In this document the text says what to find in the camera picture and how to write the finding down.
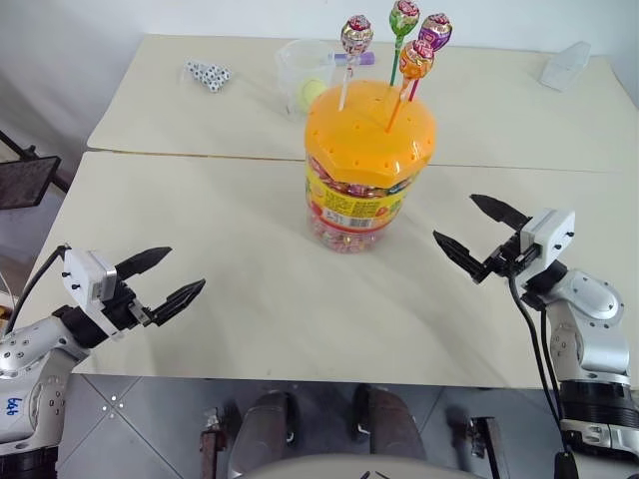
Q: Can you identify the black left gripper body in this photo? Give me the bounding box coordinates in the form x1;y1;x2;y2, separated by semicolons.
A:
102;280;154;336

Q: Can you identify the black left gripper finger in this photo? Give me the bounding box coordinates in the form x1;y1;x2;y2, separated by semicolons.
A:
115;245;174;281
149;278;208;327

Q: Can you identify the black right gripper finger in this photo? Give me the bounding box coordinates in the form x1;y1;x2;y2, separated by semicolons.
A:
431;230;489;286
469;194;532;234

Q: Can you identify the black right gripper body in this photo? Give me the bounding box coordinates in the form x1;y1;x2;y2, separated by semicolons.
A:
479;233;544;283

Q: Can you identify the orange wrapped lollipop orange stick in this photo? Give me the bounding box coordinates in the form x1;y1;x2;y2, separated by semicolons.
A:
383;39;436;135

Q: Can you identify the purple wrapped lollipop pink stick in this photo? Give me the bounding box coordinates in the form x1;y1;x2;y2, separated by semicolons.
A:
407;13;453;102

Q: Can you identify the green wrapped lollipop green stick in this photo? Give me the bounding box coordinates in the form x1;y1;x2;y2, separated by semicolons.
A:
387;0;422;87

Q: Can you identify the red wrapped lollipop white stick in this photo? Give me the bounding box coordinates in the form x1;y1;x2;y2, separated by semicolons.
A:
337;14;375;112

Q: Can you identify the clear candy jar orange lid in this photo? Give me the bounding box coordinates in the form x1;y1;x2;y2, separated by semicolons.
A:
303;81;439;256

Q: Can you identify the black flat panel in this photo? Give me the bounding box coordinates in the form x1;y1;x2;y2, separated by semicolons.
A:
0;155;63;212

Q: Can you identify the dark rounded shape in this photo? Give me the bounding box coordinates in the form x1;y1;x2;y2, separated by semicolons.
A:
231;390;297;479
352;385;431;464

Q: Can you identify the clear plastic bag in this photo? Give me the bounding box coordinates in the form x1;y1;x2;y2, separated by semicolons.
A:
538;40;593;93

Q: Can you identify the purple capped clear tube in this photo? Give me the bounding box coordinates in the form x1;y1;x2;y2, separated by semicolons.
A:
326;50;376;67

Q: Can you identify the yellow green ball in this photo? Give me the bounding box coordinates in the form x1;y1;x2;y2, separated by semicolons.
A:
299;80;328;109

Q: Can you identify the clear plastic measuring cup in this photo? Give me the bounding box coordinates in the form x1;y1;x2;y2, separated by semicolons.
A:
274;38;336;119

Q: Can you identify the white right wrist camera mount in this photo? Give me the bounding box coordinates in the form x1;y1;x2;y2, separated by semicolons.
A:
518;208;577;273

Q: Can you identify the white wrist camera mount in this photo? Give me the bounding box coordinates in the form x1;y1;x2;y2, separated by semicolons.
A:
61;245;127;341
518;208;577;273

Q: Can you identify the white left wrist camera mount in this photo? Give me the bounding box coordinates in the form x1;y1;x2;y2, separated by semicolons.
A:
61;245;127;341

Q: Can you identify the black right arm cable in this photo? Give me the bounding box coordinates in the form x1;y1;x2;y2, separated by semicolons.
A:
507;274;581;479

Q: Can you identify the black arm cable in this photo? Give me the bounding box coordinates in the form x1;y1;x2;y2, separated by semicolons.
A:
507;274;581;479
0;242;70;336

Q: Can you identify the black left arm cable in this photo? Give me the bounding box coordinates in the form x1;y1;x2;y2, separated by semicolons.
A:
0;242;70;336

